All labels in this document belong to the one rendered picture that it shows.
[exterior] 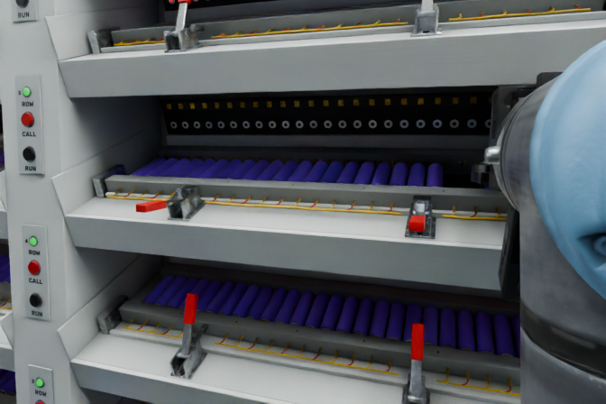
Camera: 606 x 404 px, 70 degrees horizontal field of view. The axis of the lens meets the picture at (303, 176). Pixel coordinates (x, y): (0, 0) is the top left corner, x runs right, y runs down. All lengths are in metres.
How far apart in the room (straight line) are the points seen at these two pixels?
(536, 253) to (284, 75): 0.33
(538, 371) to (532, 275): 0.03
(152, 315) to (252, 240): 0.23
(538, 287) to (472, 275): 0.27
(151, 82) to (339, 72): 0.22
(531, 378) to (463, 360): 0.34
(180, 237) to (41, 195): 0.20
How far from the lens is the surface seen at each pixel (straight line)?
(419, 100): 0.57
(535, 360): 0.19
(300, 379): 0.54
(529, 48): 0.43
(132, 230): 0.55
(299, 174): 0.53
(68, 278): 0.63
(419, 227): 0.36
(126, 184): 0.60
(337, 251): 0.44
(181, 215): 0.52
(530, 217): 0.18
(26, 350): 0.72
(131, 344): 0.65
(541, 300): 0.18
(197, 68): 0.50
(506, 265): 0.37
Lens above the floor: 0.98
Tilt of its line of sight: 5 degrees down
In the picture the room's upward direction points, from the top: straight up
